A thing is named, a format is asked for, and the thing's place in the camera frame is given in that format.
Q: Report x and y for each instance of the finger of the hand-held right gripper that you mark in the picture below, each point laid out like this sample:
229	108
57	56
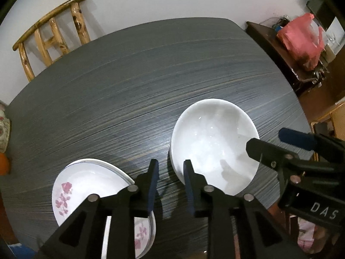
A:
269	152
296	137

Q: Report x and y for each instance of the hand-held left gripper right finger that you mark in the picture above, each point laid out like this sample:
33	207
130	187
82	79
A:
190	191

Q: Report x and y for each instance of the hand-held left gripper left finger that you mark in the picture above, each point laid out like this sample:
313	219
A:
153	186

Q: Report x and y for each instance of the floral ceramic teapot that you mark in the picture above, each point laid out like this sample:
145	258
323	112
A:
4	132

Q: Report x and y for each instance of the white box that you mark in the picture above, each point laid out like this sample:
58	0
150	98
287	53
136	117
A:
335	29

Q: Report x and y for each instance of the bamboo chair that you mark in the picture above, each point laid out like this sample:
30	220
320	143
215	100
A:
79	24

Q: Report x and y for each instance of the pink cloth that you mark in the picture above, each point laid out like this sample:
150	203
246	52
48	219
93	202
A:
306	234

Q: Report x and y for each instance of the orange plastic cup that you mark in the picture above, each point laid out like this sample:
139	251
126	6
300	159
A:
3	164

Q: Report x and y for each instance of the red plastic bag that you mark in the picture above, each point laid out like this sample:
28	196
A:
299	40

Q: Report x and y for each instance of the black box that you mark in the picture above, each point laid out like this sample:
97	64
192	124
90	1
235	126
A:
319	8

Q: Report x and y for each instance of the clear glass cup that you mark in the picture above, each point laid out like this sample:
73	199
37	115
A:
331	43

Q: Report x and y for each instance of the light wooden furniture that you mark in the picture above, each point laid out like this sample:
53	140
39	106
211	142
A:
333	118

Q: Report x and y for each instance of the dark wooden cabinet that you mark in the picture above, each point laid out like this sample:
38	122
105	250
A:
269	41

